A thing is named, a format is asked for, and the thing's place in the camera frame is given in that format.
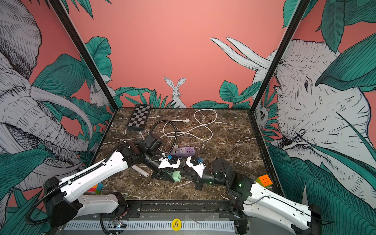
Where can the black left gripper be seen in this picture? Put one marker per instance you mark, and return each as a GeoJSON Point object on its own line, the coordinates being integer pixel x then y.
{"type": "Point", "coordinates": [163, 175]}

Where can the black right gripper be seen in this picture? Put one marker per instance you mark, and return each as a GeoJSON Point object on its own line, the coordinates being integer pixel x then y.
{"type": "Point", "coordinates": [198, 180]}

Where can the green cube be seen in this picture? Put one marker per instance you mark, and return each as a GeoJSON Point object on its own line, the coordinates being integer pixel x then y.
{"type": "Point", "coordinates": [177, 176]}

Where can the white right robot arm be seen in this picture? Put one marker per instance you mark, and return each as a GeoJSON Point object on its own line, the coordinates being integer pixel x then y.
{"type": "Point", "coordinates": [251, 199]}

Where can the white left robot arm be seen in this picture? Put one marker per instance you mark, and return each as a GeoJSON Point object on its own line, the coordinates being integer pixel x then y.
{"type": "Point", "coordinates": [63, 199]}

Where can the purple power strip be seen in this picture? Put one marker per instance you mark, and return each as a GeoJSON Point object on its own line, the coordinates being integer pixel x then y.
{"type": "Point", "coordinates": [184, 151]}

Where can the colourful Rubik's cube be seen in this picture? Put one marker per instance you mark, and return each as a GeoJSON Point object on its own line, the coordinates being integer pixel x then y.
{"type": "Point", "coordinates": [264, 181]}

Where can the black white chessboard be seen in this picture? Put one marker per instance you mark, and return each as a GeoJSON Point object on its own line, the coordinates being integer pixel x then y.
{"type": "Point", "coordinates": [138, 119]}

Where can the yellow round sticker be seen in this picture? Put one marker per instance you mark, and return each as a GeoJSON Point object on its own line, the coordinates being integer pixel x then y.
{"type": "Point", "coordinates": [176, 224]}

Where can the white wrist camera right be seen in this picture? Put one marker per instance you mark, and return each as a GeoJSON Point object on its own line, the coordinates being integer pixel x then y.
{"type": "Point", "coordinates": [196, 164]}

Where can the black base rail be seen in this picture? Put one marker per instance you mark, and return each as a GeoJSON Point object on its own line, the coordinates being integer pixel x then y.
{"type": "Point", "coordinates": [222, 208]}

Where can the white slotted cable duct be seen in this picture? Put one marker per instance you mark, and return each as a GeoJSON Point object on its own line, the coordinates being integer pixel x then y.
{"type": "Point", "coordinates": [159, 225]}

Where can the black enclosure corner post right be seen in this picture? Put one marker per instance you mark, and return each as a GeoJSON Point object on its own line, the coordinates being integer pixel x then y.
{"type": "Point", "coordinates": [295, 20]}

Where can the black enclosure corner post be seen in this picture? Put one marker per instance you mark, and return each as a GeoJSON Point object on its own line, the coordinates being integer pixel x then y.
{"type": "Point", "coordinates": [79, 44]}
{"type": "Point", "coordinates": [295, 20]}

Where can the black enclosure corner post left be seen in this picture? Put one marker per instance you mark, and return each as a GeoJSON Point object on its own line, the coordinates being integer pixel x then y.
{"type": "Point", "coordinates": [79, 44]}

